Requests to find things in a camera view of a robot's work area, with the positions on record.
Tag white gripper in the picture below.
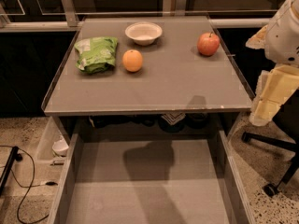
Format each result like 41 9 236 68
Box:
245 0 299 126

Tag orange fruit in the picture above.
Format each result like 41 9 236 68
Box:
122 49 143 72

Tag grey open top drawer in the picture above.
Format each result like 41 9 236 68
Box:
47 131 256 224

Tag red apple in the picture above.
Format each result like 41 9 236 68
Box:
197 32 220 56

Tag white paper bowl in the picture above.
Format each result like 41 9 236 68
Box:
125 21 163 46

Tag grey cabinet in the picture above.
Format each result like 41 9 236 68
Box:
41 15 256 142

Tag green snack bag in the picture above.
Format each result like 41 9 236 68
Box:
74 36 118 74

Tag metal railing with glass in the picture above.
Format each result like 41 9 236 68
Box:
0 0 286 32

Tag black bar on floor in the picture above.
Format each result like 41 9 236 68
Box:
0 147 19 195

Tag black cable on floor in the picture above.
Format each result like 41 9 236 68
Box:
0 145 59 224

